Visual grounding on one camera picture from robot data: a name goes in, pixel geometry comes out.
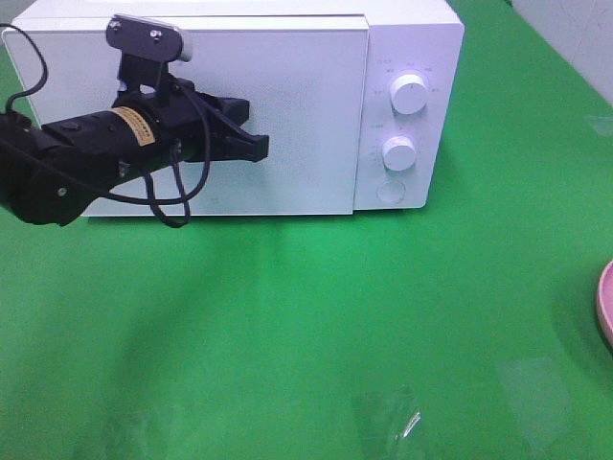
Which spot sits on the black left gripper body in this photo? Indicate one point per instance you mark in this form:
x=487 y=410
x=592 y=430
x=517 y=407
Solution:
x=178 y=120

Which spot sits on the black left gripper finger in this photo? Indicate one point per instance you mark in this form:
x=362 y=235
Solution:
x=234 y=112
x=228 y=143

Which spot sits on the white microwave knob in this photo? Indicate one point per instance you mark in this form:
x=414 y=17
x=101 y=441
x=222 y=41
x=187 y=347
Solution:
x=409 y=93
x=399 y=153

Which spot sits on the pink plate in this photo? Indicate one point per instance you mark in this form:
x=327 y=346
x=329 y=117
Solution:
x=604 y=304

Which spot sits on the white microwave door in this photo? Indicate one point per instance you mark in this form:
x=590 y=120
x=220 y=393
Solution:
x=184 y=115

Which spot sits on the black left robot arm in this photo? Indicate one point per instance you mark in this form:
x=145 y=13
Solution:
x=51 y=174

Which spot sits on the white microwave oven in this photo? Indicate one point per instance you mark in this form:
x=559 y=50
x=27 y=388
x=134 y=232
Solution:
x=407 y=48

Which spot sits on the clear tape patch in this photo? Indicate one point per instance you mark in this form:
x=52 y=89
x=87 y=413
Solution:
x=538 y=398
x=143 y=434
x=386 y=416

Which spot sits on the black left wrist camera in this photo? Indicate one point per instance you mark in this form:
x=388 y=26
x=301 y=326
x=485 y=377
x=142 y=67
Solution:
x=147 y=48

